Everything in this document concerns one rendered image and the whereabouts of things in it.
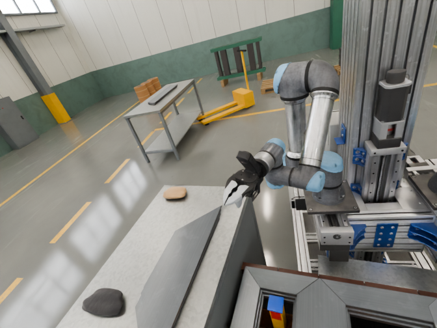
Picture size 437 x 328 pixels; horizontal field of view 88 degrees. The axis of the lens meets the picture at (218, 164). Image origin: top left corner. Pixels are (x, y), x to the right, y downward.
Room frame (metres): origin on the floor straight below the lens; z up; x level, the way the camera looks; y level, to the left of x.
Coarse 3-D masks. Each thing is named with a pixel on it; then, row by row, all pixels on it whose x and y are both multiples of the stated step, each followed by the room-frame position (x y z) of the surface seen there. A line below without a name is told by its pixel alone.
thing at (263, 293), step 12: (264, 288) 0.55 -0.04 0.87; (288, 300) 0.49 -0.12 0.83; (348, 312) 0.38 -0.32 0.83; (360, 312) 0.37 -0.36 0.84; (372, 312) 0.36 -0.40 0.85; (384, 312) 0.34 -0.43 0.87; (348, 324) 0.34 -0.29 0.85; (396, 324) 0.31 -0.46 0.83; (408, 324) 0.30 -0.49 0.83; (420, 324) 0.29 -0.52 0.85; (432, 324) 0.28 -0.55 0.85
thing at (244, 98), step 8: (240, 88) 5.63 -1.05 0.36; (248, 88) 5.38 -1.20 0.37; (240, 96) 5.22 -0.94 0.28; (248, 96) 5.08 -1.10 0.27; (232, 104) 5.39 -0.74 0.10; (240, 104) 5.29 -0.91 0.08; (248, 104) 5.07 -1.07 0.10; (208, 112) 5.31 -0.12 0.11; (216, 112) 5.26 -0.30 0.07; (224, 112) 4.99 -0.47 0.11; (232, 112) 4.94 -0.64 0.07; (200, 120) 5.18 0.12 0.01; (208, 120) 4.77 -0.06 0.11
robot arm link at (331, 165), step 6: (324, 156) 0.82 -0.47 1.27; (330, 156) 0.81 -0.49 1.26; (336, 156) 0.80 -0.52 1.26; (324, 162) 0.78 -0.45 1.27; (330, 162) 0.77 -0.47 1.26; (336, 162) 0.76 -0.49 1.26; (342, 162) 0.77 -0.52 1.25; (324, 168) 0.77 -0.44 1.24; (330, 168) 0.75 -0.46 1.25; (336, 168) 0.75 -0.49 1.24; (342, 168) 0.76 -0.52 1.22; (330, 174) 0.75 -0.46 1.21; (336, 174) 0.75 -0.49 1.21; (342, 174) 0.77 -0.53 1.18; (330, 180) 0.75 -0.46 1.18; (336, 180) 0.75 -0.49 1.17; (324, 186) 0.77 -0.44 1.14; (330, 186) 0.75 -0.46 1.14
